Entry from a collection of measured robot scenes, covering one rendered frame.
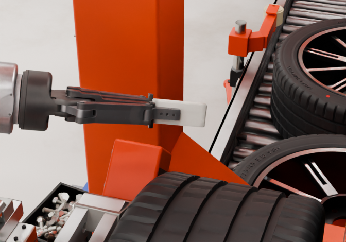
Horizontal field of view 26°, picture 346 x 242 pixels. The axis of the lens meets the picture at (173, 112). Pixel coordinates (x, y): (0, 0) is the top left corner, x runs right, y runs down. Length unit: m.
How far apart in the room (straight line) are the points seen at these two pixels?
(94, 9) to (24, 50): 2.36
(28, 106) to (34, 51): 2.73
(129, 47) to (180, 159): 0.30
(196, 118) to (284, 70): 1.54
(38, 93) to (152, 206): 0.19
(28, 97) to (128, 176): 0.25
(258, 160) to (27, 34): 1.98
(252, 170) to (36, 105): 1.21
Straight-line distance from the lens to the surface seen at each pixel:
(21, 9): 4.05
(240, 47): 2.68
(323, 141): 2.18
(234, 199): 0.96
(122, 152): 1.10
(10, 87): 0.91
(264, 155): 2.10
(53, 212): 1.82
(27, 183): 2.83
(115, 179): 1.10
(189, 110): 0.96
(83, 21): 1.33
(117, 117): 0.91
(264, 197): 0.98
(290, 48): 2.62
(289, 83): 2.44
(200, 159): 1.55
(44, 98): 0.91
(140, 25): 1.29
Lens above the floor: 1.79
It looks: 35 degrees down
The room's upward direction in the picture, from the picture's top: straight up
